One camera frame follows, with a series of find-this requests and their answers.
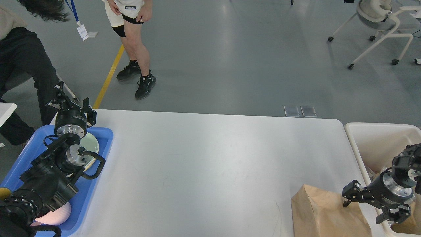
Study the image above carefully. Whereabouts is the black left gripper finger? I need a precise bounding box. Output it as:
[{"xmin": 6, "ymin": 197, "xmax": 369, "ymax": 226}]
[
  {"xmin": 45, "ymin": 82, "xmax": 80, "ymax": 114},
  {"xmin": 80, "ymin": 97, "xmax": 97, "ymax": 128}
]

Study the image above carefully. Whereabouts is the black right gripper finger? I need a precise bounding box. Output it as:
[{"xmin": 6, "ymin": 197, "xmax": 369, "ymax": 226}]
[
  {"xmin": 342, "ymin": 180, "xmax": 377, "ymax": 207},
  {"xmin": 376, "ymin": 201, "xmax": 411, "ymax": 224}
]

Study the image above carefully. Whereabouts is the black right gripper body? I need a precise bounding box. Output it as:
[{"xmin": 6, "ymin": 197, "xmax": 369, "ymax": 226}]
[{"xmin": 367, "ymin": 171, "xmax": 414, "ymax": 208}]

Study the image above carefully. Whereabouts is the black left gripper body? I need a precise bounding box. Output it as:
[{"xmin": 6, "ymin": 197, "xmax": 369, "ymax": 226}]
[{"xmin": 54, "ymin": 110, "xmax": 87, "ymax": 138}]

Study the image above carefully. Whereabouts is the silver foil bag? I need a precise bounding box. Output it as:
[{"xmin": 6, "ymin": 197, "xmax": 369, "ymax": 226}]
[{"xmin": 367, "ymin": 168, "xmax": 416, "ymax": 209}]

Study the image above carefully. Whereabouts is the green ceramic plate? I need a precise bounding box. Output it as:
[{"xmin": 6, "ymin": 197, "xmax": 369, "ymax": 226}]
[{"xmin": 80, "ymin": 132, "xmax": 99, "ymax": 153}]

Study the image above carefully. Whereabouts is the brown paper bag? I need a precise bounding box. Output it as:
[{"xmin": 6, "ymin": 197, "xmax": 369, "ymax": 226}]
[
  {"xmin": 391, "ymin": 202, "xmax": 421, "ymax": 235},
  {"xmin": 291, "ymin": 185, "xmax": 372, "ymax": 237}
]

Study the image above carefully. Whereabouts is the dark green ceramic mug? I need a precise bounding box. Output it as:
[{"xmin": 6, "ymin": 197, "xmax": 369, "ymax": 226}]
[{"xmin": 0, "ymin": 187, "xmax": 12, "ymax": 200}]

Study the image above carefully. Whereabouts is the pink ceramic mug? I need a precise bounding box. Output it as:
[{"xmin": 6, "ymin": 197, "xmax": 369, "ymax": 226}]
[{"xmin": 31, "ymin": 202, "xmax": 72, "ymax": 226}]

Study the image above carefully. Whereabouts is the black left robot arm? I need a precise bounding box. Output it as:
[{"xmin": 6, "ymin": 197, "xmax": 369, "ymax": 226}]
[{"xmin": 1, "ymin": 81, "xmax": 106, "ymax": 237}]

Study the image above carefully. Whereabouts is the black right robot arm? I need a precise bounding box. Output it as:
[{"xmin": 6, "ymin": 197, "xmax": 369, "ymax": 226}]
[{"xmin": 342, "ymin": 144, "xmax": 421, "ymax": 224}]

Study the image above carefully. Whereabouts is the white chair near person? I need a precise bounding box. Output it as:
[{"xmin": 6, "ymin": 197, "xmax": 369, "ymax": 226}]
[{"xmin": 56, "ymin": 72, "xmax": 80, "ymax": 104}]

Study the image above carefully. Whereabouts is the brown paper bag in bin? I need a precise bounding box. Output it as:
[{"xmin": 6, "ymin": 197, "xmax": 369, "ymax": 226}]
[{"xmin": 391, "ymin": 202, "xmax": 421, "ymax": 235}]

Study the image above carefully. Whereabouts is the white plastic bin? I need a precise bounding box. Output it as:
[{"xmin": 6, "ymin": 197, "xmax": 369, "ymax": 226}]
[{"xmin": 345, "ymin": 123, "xmax": 421, "ymax": 237}]

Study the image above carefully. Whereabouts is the person in cream sweater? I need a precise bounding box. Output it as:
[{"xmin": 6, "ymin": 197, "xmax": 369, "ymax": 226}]
[{"xmin": 0, "ymin": 0, "xmax": 68, "ymax": 146}]

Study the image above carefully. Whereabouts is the blue plastic tray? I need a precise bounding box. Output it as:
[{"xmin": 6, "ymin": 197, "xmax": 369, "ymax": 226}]
[{"xmin": 1, "ymin": 125, "xmax": 114, "ymax": 237}]

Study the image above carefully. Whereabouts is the right floor socket plate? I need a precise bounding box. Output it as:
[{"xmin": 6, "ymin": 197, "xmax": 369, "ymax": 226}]
[{"xmin": 300, "ymin": 106, "xmax": 317, "ymax": 117}]

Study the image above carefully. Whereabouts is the floor socket plate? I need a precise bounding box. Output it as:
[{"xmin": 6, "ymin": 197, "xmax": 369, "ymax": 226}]
[
  {"xmin": 300, "ymin": 106, "xmax": 317, "ymax": 117},
  {"xmin": 284, "ymin": 106, "xmax": 300, "ymax": 117}
]

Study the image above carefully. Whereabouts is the left floor socket plate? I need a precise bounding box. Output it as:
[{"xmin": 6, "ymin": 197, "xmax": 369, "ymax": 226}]
[{"xmin": 284, "ymin": 106, "xmax": 300, "ymax": 117}]

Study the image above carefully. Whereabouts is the person in white shorts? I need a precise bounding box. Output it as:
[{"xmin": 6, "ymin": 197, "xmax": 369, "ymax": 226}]
[{"xmin": 16, "ymin": 0, "xmax": 157, "ymax": 100}]

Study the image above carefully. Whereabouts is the white office chair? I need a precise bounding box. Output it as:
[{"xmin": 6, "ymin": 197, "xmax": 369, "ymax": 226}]
[{"xmin": 327, "ymin": 0, "xmax": 421, "ymax": 69}]

